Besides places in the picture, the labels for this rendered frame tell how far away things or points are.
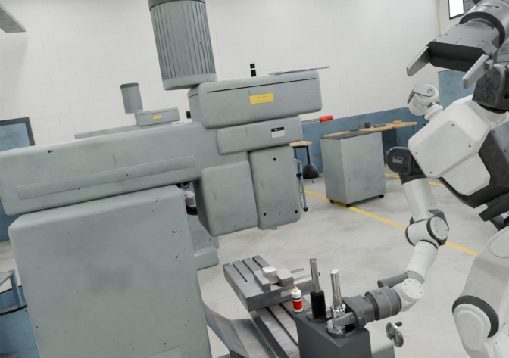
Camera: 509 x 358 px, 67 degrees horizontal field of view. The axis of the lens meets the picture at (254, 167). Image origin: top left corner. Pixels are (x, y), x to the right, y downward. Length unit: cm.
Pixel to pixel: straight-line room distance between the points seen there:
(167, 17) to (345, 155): 485
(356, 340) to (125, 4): 762
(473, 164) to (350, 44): 843
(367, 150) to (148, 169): 517
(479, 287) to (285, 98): 91
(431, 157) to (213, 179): 73
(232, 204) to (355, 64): 841
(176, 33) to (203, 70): 15
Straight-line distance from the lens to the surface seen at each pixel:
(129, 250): 126
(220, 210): 139
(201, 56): 138
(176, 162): 134
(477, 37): 80
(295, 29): 900
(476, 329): 152
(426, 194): 149
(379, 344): 190
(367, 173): 629
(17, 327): 337
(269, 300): 180
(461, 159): 131
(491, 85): 127
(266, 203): 146
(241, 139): 137
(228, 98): 135
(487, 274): 147
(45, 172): 135
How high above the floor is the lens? 179
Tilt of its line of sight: 9 degrees down
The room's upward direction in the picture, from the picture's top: 8 degrees counter-clockwise
